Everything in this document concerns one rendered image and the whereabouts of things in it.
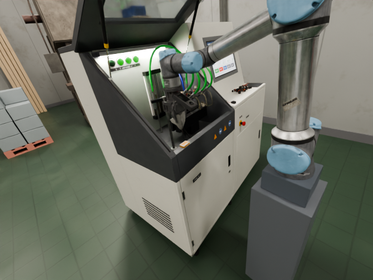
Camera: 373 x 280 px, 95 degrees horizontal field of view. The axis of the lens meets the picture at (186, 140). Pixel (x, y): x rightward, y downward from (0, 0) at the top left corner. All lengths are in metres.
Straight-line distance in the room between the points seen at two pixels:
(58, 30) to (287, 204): 4.43
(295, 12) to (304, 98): 0.20
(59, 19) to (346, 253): 5.01
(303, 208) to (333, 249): 0.97
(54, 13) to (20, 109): 1.85
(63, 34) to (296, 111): 4.32
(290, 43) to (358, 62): 2.45
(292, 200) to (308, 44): 0.57
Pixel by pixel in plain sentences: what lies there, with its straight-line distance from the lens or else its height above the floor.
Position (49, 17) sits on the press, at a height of 2.16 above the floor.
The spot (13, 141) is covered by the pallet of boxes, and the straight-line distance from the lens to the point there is 4.55.
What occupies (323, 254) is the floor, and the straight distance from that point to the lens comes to 1.76.
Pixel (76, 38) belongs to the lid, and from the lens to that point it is 1.10.
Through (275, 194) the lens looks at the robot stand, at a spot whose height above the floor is 0.80.
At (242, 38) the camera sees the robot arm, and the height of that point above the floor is 1.41.
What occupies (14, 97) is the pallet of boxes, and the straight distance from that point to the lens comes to 4.76.
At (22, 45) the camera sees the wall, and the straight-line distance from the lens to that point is 8.46.
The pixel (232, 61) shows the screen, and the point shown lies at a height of 1.22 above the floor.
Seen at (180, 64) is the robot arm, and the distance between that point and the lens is 0.72.
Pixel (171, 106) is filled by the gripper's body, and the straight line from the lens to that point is 0.83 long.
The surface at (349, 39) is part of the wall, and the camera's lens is 2.94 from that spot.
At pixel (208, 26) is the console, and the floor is 1.52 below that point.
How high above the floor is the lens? 1.42
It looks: 29 degrees down
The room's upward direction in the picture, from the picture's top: 9 degrees counter-clockwise
